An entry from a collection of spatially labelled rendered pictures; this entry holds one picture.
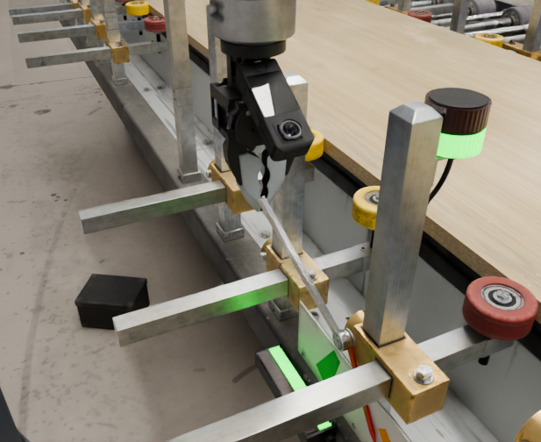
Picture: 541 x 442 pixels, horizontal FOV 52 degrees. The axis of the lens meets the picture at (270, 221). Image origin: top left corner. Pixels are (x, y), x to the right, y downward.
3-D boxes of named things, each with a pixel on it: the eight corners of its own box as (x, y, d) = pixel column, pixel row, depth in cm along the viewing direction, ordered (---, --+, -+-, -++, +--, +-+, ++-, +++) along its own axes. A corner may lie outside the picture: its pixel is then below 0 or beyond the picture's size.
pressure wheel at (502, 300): (480, 395, 67) (502, 324, 61) (437, 351, 73) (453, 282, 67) (530, 373, 70) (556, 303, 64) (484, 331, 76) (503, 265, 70)
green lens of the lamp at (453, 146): (445, 163, 51) (449, 141, 50) (405, 138, 56) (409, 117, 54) (494, 151, 53) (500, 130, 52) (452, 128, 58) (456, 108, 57)
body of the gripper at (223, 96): (266, 119, 72) (266, 22, 65) (296, 146, 65) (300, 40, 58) (209, 130, 69) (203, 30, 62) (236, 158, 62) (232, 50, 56)
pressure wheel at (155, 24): (156, 48, 189) (152, 13, 183) (176, 51, 187) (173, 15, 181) (143, 54, 183) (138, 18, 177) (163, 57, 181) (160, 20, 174)
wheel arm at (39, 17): (14, 27, 206) (10, 15, 204) (13, 25, 208) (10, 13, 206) (131, 16, 221) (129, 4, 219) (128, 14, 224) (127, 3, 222)
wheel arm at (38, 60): (28, 71, 169) (24, 57, 167) (27, 68, 172) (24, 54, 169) (167, 53, 185) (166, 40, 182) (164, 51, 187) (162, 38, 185)
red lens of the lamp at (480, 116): (450, 138, 50) (454, 115, 49) (409, 115, 54) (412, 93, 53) (501, 126, 52) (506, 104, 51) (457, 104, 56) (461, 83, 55)
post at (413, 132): (363, 452, 74) (413, 115, 48) (349, 432, 77) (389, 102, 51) (384, 443, 76) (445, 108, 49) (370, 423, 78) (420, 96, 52)
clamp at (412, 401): (406, 426, 61) (412, 395, 58) (341, 344, 71) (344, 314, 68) (447, 408, 63) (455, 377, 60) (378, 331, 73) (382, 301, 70)
